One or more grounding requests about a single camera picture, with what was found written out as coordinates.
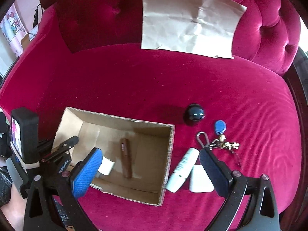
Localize small white usb adapter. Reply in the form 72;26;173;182
98;157;115;175

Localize brown lipstick tube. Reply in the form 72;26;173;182
120;138;133;179

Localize person's left hand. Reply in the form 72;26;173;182
1;184;27;231

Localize large white charger plug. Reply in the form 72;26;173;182
189;165;214;193

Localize cardboard box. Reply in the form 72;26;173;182
53;107;175;207

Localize light blue white tube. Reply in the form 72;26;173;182
166;148;200;193

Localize blue rfid key fob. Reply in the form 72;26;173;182
215;120;227;136

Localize red velvet sofa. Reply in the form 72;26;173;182
0;0;303;231

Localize dark blue glossy ball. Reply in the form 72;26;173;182
184;103;205;123

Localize crumpled brown paper sheet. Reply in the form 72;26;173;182
141;0;247;59

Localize black phone on mount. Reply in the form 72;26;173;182
10;107;40;169

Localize brass keychain with carabiner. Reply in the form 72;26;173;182
196;131;242;169

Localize cartoon wall poster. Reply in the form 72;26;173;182
1;4;27;57

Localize dark wooden sofa frame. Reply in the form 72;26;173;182
281;48;307;230

